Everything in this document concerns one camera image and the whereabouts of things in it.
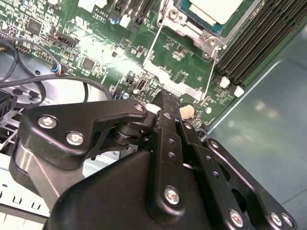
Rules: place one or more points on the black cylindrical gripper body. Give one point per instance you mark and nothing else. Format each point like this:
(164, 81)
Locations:
(108, 196)

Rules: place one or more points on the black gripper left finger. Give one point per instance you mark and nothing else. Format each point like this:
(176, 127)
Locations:
(72, 124)

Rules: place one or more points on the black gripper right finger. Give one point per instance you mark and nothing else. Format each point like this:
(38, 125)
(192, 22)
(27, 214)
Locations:
(239, 177)

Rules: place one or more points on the square silver CPU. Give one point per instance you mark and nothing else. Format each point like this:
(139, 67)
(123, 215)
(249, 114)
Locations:
(216, 9)

